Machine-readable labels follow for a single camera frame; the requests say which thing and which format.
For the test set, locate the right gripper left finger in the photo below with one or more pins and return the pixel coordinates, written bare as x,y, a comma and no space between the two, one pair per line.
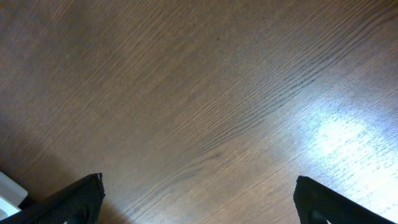
79,203

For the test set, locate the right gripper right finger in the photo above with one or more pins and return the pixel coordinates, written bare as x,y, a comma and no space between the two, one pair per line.
316,203

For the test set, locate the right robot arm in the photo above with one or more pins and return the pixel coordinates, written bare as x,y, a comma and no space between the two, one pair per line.
12,196

